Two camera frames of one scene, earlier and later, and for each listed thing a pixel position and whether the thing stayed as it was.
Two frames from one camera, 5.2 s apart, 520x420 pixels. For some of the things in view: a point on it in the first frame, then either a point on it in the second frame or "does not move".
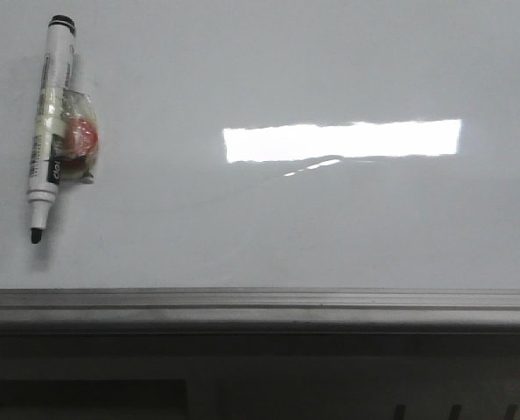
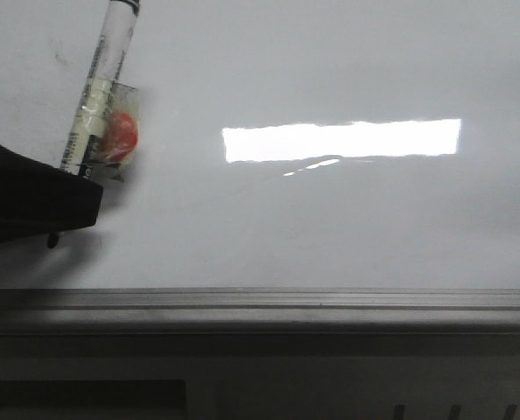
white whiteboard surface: (270, 145) does not move
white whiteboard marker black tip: (45, 169) to (101, 87)
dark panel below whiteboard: (83, 399) does not move
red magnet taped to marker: (81, 135) to (122, 134)
